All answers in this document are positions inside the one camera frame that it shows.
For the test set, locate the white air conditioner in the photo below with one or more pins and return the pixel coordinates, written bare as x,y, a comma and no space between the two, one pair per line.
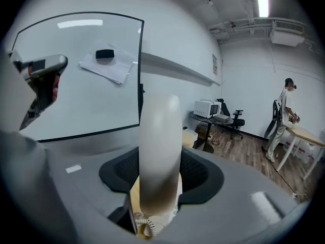
287,33

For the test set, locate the wooden table white legs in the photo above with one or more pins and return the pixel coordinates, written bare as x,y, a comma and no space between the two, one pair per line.
307,135

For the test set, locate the ceiling strip light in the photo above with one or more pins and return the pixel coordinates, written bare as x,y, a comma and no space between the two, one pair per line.
262,0

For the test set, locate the white bin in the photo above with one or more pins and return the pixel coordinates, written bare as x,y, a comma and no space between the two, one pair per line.
190,137

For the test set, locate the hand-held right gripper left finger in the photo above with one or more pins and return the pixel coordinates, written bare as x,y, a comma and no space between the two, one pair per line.
83,187

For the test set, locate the black whiteboard eraser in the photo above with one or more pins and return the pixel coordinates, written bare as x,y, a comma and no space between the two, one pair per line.
104,54

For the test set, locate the white box red label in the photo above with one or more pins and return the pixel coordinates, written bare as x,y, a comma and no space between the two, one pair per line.
306,150
289,144

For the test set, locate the black office chair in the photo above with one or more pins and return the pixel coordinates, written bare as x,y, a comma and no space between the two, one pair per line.
237,122

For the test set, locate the black framed whiteboard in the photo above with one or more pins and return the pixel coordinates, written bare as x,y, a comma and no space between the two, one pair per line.
89,105

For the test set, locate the white microwave oven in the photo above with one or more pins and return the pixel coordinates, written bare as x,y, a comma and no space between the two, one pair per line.
203,108

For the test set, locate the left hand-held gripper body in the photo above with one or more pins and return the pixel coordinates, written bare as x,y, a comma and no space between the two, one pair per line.
43,65

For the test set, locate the person's left hand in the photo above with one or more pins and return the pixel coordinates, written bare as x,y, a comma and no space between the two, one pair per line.
55,88

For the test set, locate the wall notice sheet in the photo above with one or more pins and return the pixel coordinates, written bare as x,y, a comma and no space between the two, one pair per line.
214,64

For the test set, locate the white ceiling pipe bundle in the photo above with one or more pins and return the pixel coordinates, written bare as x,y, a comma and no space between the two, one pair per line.
241,27

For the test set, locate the dark round table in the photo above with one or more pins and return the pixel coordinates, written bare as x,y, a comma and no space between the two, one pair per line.
210,122

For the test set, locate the flat white box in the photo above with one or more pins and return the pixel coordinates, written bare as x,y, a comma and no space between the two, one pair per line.
223,118

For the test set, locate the white paper sheets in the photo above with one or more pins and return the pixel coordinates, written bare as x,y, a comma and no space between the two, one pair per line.
106,70

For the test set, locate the brown basket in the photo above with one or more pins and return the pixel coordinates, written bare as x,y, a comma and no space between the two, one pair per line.
203,130

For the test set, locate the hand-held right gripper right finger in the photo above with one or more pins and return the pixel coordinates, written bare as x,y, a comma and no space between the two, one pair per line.
228,207

